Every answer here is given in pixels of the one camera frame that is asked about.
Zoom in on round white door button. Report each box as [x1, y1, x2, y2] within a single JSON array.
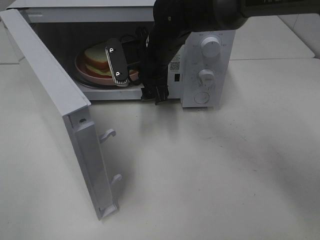
[[194, 92, 210, 105]]

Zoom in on upper white power knob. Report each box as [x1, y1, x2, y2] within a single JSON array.
[[201, 36, 221, 58]]

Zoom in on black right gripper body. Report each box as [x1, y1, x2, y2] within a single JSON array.
[[122, 27, 171, 96]]

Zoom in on white microwave door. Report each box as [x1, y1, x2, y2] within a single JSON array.
[[0, 9, 122, 220]]

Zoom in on white warning label sticker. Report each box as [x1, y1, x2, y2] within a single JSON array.
[[168, 51, 181, 72]]

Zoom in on white microwave oven body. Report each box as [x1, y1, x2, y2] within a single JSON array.
[[5, 0, 235, 108]]

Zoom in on pink round plate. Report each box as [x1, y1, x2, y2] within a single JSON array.
[[74, 50, 141, 87]]

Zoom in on white timer knob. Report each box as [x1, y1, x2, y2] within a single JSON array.
[[198, 69, 216, 88]]

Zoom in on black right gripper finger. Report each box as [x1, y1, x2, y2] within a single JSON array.
[[141, 87, 156, 102], [154, 86, 169, 105]]

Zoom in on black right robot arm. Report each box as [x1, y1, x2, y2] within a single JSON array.
[[134, 0, 320, 104]]

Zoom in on sandwich with lettuce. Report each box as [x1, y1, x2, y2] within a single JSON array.
[[84, 42, 112, 79]]

